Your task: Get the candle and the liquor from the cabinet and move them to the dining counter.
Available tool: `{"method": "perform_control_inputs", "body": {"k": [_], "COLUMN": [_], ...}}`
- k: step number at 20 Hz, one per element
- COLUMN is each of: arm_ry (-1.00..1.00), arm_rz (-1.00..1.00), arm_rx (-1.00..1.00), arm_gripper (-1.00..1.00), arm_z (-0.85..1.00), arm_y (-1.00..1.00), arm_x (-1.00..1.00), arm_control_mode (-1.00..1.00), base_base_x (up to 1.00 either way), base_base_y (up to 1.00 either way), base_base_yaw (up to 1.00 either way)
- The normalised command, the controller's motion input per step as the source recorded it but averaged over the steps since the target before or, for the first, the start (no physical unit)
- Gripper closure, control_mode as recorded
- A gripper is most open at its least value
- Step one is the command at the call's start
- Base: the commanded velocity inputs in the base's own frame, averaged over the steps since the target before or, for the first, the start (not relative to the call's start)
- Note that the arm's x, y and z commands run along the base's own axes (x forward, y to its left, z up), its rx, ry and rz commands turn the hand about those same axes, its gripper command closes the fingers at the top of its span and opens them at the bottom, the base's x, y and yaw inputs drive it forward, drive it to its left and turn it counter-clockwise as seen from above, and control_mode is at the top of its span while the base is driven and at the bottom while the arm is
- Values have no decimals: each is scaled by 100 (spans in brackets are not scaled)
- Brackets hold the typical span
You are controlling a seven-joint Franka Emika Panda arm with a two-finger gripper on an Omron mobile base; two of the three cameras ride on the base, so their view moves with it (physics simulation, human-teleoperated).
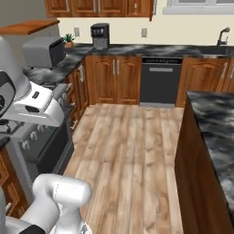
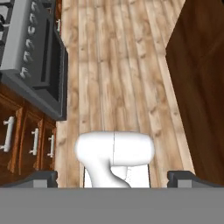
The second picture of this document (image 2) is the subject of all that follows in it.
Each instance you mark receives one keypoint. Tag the grey stove knob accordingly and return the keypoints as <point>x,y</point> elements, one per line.
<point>27,56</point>
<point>32,18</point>
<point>24,72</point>
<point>34,6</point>
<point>29,43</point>
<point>31,30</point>

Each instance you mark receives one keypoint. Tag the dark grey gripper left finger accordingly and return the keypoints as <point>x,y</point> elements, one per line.
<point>43,178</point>

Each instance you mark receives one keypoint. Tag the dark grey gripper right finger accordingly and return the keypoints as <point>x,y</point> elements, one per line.
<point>180,178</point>

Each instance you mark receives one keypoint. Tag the grey stove with oven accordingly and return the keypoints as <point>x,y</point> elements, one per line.
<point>20,43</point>

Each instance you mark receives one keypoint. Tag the black oven door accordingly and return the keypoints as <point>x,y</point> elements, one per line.
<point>57,75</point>

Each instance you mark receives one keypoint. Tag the white rounded object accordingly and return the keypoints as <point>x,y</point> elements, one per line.
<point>116,151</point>

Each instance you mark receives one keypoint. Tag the dark brown dining counter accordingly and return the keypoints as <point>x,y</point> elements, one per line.
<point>201,87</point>

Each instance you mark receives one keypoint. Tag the brown wooden cupboard door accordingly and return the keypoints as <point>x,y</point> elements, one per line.
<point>27,157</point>
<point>59,8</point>
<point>13,116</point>
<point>46,137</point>

